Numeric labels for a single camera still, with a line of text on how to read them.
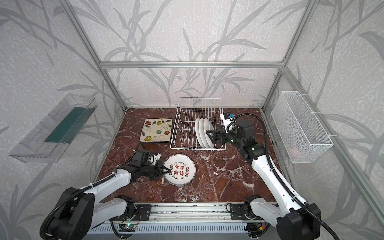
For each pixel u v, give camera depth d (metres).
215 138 0.65
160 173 0.76
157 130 1.03
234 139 0.62
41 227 0.37
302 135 0.61
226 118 0.63
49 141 0.63
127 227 0.71
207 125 0.91
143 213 0.74
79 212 0.41
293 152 0.73
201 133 0.86
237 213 0.74
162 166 0.83
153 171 0.75
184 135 1.02
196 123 0.89
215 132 0.64
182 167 0.87
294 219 0.37
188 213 0.75
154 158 0.75
